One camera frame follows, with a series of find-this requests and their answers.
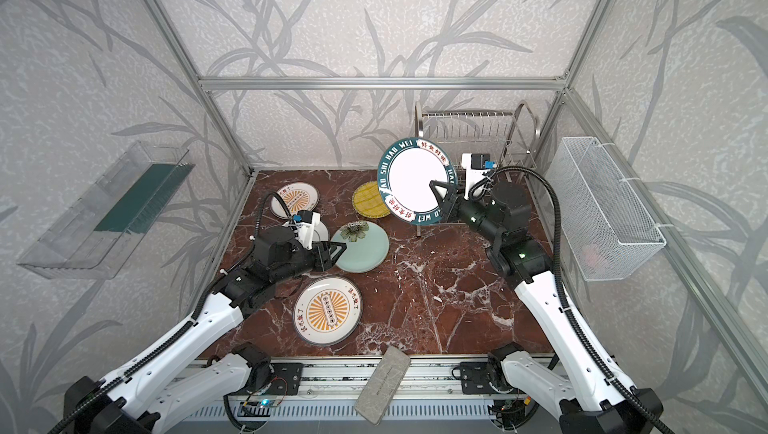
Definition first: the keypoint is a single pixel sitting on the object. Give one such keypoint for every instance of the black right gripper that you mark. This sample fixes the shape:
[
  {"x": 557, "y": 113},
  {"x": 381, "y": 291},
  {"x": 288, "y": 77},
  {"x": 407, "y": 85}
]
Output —
[{"x": 453, "y": 203}]

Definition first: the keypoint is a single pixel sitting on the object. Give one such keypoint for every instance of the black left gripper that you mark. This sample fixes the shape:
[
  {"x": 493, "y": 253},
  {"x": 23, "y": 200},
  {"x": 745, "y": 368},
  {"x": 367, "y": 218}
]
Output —
[{"x": 322, "y": 255}]

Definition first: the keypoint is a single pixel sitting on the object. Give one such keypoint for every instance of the light green flower plate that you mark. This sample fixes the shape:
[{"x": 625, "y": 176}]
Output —
[{"x": 367, "y": 245}]

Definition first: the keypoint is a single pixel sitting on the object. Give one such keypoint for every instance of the dark green rimmed white plate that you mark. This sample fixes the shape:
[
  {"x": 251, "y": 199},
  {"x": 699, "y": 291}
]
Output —
[{"x": 403, "y": 178}]

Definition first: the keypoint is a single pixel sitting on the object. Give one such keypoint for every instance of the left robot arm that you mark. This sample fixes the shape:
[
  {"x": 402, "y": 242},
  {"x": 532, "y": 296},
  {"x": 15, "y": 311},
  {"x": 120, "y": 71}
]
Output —
[{"x": 140, "y": 396}]

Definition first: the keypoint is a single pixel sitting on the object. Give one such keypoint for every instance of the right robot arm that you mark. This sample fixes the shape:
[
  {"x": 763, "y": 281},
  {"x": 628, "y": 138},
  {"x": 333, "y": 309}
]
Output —
[{"x": 558, "y": 308}]

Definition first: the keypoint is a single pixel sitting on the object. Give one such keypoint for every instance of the steel dish rack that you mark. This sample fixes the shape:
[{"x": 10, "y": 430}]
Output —
[{"x": 508, "y": 136}]

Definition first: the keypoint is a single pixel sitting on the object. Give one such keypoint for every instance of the white plate with green rim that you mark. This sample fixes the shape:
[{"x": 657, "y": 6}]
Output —
[{"x": 320, "y": 232}]

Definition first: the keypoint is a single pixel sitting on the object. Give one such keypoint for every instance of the near orange sunburst plate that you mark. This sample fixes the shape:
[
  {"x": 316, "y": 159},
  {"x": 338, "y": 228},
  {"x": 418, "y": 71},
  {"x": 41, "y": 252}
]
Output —
[{"x": 328, "y": 311}]

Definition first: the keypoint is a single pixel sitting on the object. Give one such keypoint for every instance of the orange sunburst plate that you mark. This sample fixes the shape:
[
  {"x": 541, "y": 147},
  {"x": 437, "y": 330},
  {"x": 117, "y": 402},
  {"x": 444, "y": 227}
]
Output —
[
  {"x": 297, "y": 196},
  {"x": 328, "y": 311}
]

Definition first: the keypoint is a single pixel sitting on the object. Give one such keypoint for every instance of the far orange sunburst plate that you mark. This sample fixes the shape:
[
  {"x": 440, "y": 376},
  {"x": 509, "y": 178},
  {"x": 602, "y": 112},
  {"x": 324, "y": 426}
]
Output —
[{"x": 297, "y": 196}]

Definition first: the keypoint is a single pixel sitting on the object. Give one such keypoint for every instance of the yellow green woven plate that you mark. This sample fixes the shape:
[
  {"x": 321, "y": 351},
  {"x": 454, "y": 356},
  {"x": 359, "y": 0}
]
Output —
[{"x": 368, "y": 203}]

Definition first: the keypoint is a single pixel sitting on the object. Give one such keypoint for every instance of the grey sponge block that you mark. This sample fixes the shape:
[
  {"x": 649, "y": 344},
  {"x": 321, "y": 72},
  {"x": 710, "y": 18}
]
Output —
[{"x": 377, "y": 394}]

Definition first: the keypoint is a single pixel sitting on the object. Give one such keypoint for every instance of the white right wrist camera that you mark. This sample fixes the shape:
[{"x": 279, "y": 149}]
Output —
[{"x": 475, "y": 165}]

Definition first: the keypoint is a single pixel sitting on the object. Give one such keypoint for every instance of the white wire basket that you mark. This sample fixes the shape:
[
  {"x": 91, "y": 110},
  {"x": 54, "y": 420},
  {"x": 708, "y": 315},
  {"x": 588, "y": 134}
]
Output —
[{"x": 608, "y": 229}]

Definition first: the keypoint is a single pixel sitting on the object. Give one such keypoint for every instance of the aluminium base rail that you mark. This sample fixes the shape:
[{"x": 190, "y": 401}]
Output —
[{"x": 434, "y": 388}]

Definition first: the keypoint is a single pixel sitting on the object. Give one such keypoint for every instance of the clear plastic wall shelf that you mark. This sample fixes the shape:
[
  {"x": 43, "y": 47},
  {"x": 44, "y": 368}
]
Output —
[{"x": 95, "y": 237}]

